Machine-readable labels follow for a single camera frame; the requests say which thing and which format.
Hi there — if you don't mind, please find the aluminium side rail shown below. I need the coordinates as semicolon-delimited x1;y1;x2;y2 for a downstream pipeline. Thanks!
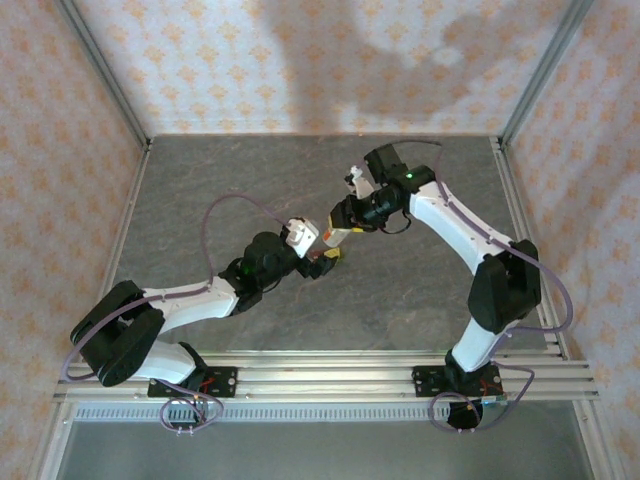
489;135;571;361
79;144;153;361

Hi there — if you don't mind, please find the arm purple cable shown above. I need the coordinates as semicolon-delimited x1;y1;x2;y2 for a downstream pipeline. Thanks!
392;139;574;434
60;193;291;437

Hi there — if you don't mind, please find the slotted grey cable duct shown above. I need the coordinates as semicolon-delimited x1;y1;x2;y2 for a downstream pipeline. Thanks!
74;403;451;424

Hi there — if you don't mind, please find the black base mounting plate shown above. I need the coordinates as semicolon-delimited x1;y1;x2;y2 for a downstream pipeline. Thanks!
412;364;501;399
148;366;239;400

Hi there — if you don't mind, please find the aluminium base rail beam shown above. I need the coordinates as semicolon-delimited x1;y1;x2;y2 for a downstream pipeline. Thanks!
52;349;601;404

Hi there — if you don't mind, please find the aluminium corner post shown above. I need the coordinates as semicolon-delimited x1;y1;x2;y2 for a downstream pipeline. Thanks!
499;0;596;149
53;0;153;151

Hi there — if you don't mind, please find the grey metal panel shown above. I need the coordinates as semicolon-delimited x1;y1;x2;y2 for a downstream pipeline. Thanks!
54;419;596;480

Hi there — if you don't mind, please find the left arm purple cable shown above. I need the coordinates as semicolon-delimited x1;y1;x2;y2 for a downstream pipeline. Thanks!
60;193;291;437

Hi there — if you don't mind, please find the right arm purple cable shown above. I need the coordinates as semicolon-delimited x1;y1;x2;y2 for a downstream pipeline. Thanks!
392;139;574;434

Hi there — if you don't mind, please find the white pill bottle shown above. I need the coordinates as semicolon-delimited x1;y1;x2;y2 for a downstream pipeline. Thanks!
321;223;354;247

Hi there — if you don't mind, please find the aluminium lower frame bar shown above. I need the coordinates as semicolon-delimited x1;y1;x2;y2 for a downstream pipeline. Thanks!
572;399;619;480
34;399;76;480

